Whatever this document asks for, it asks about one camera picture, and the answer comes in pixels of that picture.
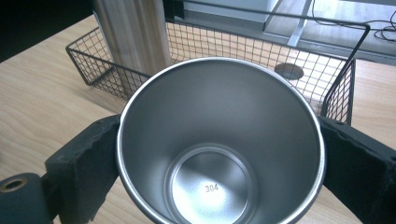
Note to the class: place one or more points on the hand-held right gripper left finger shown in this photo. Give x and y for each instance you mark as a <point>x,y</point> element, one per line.
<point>84,168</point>

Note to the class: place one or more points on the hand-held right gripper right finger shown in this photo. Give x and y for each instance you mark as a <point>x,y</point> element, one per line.
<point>358,168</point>

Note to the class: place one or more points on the white mug with steel interior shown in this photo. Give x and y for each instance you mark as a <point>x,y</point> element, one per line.
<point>218,124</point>

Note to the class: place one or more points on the tall stainless steel tumbler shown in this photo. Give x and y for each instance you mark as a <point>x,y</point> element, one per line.
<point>137,37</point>

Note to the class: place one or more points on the round dark table grommet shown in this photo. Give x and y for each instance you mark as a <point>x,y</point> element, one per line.
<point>289,71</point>

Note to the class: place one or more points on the white metal desk frame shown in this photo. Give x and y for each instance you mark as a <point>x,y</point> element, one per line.
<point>299,25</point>

